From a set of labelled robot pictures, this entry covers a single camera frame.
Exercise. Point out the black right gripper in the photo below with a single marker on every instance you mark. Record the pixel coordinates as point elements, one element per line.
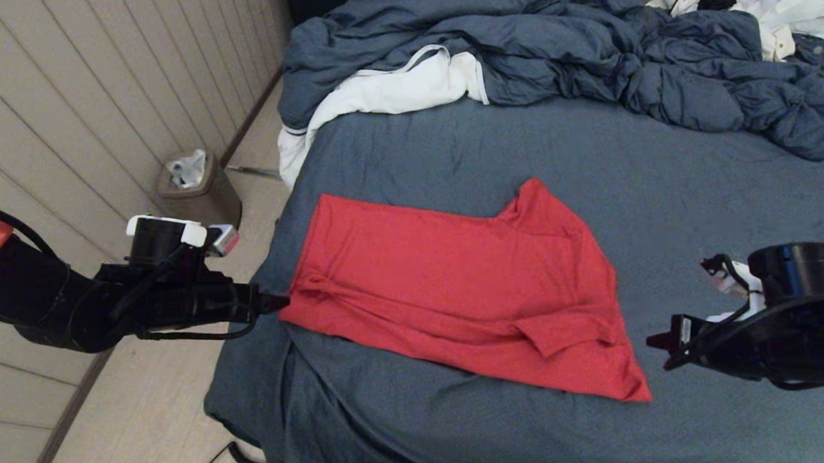
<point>737,349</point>

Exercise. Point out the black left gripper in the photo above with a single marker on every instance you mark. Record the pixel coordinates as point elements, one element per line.
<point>190,302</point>

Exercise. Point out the red t-shirt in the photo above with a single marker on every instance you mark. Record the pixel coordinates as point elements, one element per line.
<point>451,281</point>

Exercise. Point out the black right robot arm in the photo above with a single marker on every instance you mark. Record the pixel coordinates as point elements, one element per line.
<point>794,272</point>

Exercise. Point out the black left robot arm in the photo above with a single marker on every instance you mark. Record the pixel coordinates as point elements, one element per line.
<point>32,300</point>

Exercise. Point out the brown trash bin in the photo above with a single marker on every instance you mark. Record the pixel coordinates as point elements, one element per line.
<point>211,204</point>

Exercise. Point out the thin metal rod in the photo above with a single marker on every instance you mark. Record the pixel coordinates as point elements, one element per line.
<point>253,172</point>

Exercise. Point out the white plastic bin bag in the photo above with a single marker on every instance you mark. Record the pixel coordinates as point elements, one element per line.
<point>188,171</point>

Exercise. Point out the white cloth with dark stripe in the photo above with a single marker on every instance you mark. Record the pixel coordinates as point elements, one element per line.
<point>403,87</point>

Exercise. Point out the crumpled blue duvet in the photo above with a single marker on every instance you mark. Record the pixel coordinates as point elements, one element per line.
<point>562,52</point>

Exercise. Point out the small black garment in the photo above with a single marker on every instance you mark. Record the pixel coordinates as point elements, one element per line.
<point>716,1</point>

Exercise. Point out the white crumpled garment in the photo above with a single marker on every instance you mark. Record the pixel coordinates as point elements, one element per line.
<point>803,13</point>

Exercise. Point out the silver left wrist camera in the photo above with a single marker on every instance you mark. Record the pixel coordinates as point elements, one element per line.
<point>224,240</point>

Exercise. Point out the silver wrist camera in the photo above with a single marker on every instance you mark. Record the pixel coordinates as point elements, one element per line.
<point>224,240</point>
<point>720,282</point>

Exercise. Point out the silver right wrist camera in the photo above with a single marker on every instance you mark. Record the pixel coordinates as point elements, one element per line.
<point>720,282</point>

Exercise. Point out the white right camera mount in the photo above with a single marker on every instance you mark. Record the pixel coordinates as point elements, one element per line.
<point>742,284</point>

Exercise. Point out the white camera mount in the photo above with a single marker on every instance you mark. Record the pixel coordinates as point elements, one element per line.
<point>194,235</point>
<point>742,284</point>

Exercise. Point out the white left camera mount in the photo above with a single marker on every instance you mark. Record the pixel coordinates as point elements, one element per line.
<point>194,235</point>

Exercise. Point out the dark rounded metal frame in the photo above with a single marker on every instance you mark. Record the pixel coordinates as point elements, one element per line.
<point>238,459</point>

